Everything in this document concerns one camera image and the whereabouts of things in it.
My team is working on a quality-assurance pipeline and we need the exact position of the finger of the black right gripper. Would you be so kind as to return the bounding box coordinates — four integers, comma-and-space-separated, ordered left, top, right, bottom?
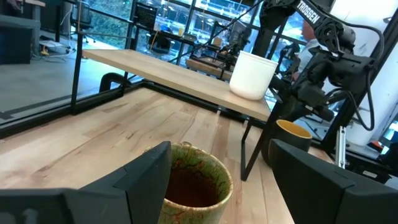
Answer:
278, 95, 308, 121
269, 76, 295, 102

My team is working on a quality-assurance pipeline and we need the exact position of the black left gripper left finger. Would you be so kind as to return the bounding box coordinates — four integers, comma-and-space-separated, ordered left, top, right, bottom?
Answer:
0, 141, 173, 224

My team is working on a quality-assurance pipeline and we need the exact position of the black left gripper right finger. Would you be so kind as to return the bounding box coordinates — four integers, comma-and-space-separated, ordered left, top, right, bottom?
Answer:
269, 139, 398, 224

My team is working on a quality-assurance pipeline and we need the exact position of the white ribbed cup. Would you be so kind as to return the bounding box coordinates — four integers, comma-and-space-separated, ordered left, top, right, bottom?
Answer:
229, 50, 279, 101

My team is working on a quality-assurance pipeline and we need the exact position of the black cup yellow inside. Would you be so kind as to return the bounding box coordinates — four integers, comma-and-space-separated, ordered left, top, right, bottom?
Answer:
261, 119, 313, 167

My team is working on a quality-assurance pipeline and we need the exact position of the green teal glazed mug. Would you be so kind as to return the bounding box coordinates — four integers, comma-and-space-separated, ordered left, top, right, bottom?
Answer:
157, 141, 234, 224

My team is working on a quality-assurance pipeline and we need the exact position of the person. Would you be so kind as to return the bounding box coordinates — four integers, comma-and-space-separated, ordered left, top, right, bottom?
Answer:
292, 20, 323, 82

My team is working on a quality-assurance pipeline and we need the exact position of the wooden-top background table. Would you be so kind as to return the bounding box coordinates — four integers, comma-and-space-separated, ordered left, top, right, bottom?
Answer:
185, 57, 237, 81

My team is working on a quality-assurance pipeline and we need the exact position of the black mesh panel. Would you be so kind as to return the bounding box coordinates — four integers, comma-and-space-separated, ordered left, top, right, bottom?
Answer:
134, 2, 159, 30

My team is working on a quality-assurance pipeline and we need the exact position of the black office chair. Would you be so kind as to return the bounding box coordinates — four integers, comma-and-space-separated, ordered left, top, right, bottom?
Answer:
70, 0, 96, 44

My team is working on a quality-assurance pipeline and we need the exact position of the dark grey background cabinet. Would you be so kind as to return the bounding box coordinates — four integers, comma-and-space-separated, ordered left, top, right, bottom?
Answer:
0, 14, 41, 65

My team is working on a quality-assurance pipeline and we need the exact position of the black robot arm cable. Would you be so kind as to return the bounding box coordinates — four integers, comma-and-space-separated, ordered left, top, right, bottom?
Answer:
341, 21, 385, 131

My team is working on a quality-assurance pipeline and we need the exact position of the aluminium profile post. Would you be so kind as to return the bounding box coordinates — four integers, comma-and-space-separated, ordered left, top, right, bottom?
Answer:
337, 126, 346, 169

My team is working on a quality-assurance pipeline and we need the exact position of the wooden shelf black metal frame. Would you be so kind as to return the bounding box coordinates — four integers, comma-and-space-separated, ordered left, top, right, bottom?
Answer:
70, 30, 282, 182

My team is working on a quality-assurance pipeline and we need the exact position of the black table edge rail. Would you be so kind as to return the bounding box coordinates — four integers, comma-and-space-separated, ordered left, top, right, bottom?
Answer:
0, 81, 274, 139

